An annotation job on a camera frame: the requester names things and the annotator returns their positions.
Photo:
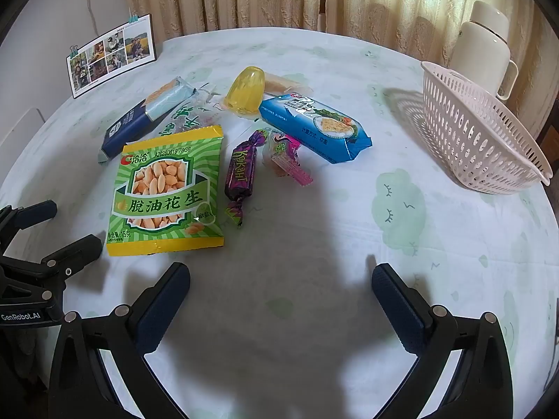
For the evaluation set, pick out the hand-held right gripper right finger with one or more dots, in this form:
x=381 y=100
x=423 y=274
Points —
x=399 y=310

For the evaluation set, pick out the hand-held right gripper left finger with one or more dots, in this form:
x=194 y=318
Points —
x=168 y=301

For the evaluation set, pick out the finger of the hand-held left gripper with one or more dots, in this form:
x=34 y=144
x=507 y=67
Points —
x=35 y=214
x=74 y=253

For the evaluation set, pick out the dark blue biscuit packet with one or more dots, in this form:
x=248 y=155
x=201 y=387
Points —
x=131 y=126

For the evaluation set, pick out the white plastic basket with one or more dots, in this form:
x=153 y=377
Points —
x=476 y=139

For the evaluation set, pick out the clear brown cake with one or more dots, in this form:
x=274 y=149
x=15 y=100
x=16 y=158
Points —
x=281 y=83

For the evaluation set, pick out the green peanut packet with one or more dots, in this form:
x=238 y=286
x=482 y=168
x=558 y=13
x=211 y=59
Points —
x=166 y=192

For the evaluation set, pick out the pale green printed tablecloth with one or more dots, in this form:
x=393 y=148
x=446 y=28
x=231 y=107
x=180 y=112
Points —
x=305 y=227

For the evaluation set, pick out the purple wrapped candy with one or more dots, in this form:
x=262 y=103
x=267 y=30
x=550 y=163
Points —
x=240 y=170

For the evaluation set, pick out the clear packet with green print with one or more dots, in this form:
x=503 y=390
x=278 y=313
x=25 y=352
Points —
x=183 y=118

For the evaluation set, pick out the photo collage card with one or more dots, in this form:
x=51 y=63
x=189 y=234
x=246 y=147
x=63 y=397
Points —
x=109 y=56

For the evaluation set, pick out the pink candy packet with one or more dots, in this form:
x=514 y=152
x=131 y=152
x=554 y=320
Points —
x=286 y=157

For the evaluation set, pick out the blue cracker packet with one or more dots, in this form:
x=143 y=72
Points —
x=305 y=122

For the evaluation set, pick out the yellow jelly cup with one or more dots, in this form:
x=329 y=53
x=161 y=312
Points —
x=246 y=89

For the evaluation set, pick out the white thermos jug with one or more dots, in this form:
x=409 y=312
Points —
x=480 y=39

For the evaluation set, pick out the beige curtain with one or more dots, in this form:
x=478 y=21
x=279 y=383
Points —
x=262 y=0

